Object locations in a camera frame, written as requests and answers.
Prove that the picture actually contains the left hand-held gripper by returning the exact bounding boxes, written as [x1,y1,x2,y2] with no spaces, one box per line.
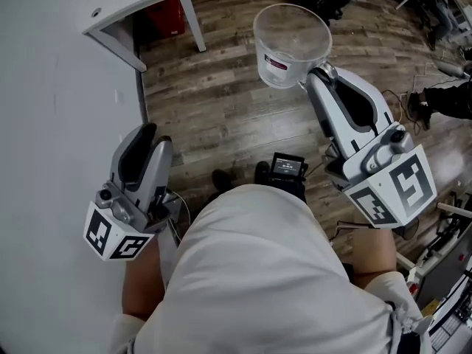
[83,122,181,261]

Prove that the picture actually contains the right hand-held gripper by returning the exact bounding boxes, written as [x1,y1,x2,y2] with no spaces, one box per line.
[306,67,438,230]

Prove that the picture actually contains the clear glass mug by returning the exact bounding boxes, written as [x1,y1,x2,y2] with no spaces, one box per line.
[252,2,333,91]

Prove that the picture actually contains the person's right forearm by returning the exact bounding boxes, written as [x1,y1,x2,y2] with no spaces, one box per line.
[352,228,398,277]

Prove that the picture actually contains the person's left forearm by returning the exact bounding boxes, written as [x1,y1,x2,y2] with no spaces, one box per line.
[121,230,181,320]

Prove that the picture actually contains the person's black trousers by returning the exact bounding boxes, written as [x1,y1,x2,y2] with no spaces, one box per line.
[198,175,309,217]

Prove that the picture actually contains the person's left black shoe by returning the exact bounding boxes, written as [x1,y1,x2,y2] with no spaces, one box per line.
[212,169,237,198]

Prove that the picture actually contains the person's black shoe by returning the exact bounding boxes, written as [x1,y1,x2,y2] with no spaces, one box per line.
[254,160,273,184]
[212,169,237,198]

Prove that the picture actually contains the black screen device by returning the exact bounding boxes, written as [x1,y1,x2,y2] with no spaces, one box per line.
[270,152,309,184]

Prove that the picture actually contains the person's right black shoe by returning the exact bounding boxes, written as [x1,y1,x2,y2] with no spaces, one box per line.
[254,160,273,184]

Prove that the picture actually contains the red box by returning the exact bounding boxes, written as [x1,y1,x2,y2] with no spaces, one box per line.
[142,0,187,38]

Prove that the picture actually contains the person's white shirt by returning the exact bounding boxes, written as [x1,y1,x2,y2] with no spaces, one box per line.
[103,184,433,354]

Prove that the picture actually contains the white table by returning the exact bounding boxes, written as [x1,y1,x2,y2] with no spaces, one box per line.
[81,0,207,74]

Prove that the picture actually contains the grey metal cabinet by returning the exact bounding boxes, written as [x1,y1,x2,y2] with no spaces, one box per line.
[417,234,472,310]

